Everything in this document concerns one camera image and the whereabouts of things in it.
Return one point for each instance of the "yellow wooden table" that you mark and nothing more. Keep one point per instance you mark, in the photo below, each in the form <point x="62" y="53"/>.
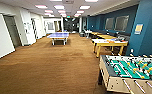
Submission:
<point x="103" y="35"/>

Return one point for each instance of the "blue ping pong table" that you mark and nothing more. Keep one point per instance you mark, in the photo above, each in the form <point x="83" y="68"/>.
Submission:
<point x="58" y="35"/>

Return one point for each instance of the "air hockey table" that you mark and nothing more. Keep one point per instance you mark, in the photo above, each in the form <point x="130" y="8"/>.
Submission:
<point x="105" y="42"/>

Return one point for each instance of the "rectangular ceiling light panel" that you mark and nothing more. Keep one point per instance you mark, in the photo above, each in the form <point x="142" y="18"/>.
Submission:
<point x="59" y="6"/>
<point x="80" y="12"/>
<point x="85" y="7"/>
<point x="49" y="11"/>
<point x="41" y="6"/>

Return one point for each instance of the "green foosball table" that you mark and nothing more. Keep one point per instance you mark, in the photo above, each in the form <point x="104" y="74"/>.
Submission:
<point x="125" y="66"/>

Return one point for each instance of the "small white table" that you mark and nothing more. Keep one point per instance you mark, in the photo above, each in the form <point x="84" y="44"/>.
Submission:
<point x="87" y="32"/>

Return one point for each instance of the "grey door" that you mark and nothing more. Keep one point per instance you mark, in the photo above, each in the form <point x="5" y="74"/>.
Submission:
<point x="12" y="31"/>

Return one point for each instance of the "pale framed wall sign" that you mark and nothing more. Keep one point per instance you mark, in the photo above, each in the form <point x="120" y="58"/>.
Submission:
<point x="138" y="29"/>

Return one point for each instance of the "framed interior window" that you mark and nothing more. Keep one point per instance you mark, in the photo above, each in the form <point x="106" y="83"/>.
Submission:
<point x="109" y="23"/>
<point x="122" y="23"/>

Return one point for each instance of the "white wall outlet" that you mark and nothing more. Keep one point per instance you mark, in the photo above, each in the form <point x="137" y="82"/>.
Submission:
<point x="132" y="51"/>

